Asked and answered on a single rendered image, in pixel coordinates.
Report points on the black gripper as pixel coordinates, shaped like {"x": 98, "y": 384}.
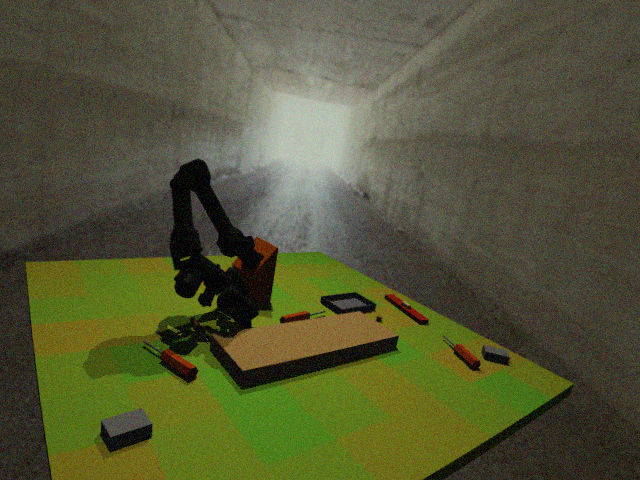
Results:
{"x": 232, "y": 288}

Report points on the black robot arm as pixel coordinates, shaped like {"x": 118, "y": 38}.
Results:
{"x": 184, "y": 242}

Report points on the tan wooden panel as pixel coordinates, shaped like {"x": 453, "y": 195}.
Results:
{"x": 272, "y": 351}

